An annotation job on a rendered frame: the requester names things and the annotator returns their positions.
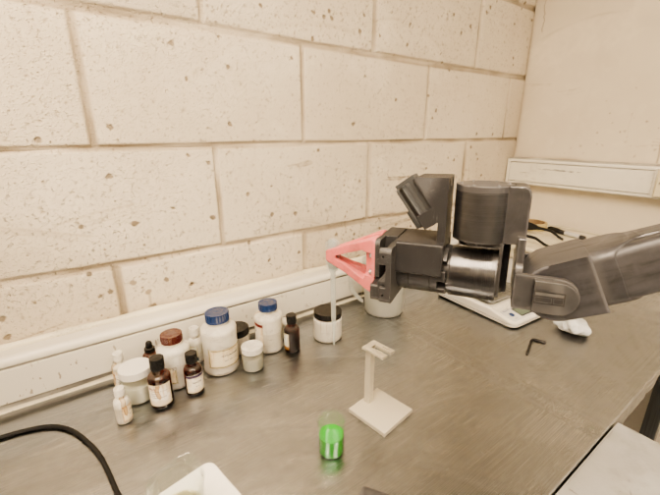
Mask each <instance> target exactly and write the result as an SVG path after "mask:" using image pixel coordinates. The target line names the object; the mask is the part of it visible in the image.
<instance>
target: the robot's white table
mask: <svg viewBox="0 0 660 495"><path fill-rule="evenodd" d="M555 495H660V444H659V443H657V442H655V441H653V440H651V439H649V438H647V437H645V436H643V435H641V434H639V433H638V432H636V431H634V430H632V429H630V428H628V427H626V426H624V425H622V424H620V423H619V422H617V423H616V424H615V426H614V427H613V428H612V429H611V430H610V431H609V433H608V434H607V435H606V436H605V437H604V438H603V439H602V441H601V442H600V443H599V444H598V445H597V446H596V448H595V449H594V450H593V451H592V452H591V453H590V455H589V456H588V457H587V458H586V459H585V460H584V462H583V463H582V464H581V465H580V466H579V467H578V469H577V470H576V471H575V472H574V473H573V474H572V476H571V477H570V478H569V479H568V480H567V481H566V483H565V484H564V485H563V486H562V487H561V488H560V490H559V491H558V492H557V493H556V494H555Z"/></svg>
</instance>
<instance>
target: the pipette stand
mask: <svg viewBox="0 0 660 495"><path fill-rule="evenodd" d="M375 348H377V349H379V350H381V351H383V352H385V353H387V354H389V355H392V354H393V353H394V352H395V351H394V350H392V349H390V348H388V347H386V346H384V345H382V344H380V343H378V342H376V341H374V340H373V341H371V342H369V343H368V344H366V345H364V346H363V347H362V349H363V350H365V374H364V398H363V399H361V400H360V401H358V402H357V403H356V404H354V405H353V406H352V407H350V408H349V413H351V414H352V415H354V416H355V417H356V418H358V419H359V420H361V421H362V422H363V423H365V424H366V425H368V426H369V427H371V428H372V429H373V430H375V431H376V432H378V433H379V434H380V435H382V436H383V437H385V436H386V435H387V434H389V433H390V432H391V431H392V430H393V429H394V428H395V427H397V426H398V425H399V424H400V423H401V422H402V421H403V420H404V419H406V418H407V417H408V416H409V415H410V414H411V413H412V412H413V409H411V408H409V407H408V406H406V405H404V404H403V403H401V402H399V401H398V400H396V399H394V398H393V397H391V396H389V395H388V394H386V393H385V392H383V391H381V390H380V389H378V388H376V389H375V390H373V382H374V359H375V357H378V358H380V359H382V360H384V359H385V358H387V355H385V354H383V353H382V352H380V351H378V350H375Z"/></svg>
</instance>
